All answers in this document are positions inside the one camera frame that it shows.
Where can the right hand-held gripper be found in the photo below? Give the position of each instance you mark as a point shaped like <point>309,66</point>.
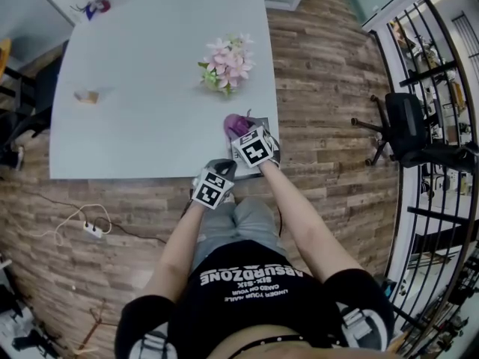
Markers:
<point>254,150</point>

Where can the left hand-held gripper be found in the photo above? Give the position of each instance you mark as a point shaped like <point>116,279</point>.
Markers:
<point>211,191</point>

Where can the purple wiping cloth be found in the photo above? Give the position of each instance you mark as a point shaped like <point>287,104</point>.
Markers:
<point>237,123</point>

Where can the person's left forearm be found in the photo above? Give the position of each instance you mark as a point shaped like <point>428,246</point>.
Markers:
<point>179,245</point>

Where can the person's right forearm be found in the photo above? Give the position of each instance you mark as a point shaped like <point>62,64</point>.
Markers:
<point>303,223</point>

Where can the person's grey jeans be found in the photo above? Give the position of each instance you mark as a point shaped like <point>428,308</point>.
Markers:
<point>247,223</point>

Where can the pink flowers in pot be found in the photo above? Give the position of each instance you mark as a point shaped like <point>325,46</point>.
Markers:
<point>228,64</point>

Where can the grey table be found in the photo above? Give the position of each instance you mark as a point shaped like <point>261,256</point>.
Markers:
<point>149,107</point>

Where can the person's black printed shirt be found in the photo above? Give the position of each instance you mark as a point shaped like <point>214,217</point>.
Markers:
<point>254,305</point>

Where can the black office chair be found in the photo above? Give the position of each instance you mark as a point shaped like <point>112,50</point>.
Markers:
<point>408,125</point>

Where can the red and blue ribbon item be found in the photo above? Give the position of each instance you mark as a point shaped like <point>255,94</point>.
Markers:
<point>98,8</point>

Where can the wooden sticks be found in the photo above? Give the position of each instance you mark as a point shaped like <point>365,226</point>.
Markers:
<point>93,324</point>

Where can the black swivel chair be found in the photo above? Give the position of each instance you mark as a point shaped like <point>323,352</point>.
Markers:
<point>22,118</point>

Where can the black metal railing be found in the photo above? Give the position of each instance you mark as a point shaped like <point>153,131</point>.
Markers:
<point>441,215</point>

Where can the black and teal device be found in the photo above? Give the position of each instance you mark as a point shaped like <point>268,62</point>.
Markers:
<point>388,292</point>

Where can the orange wooden desk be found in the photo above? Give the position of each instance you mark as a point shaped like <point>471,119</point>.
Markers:
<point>4,58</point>

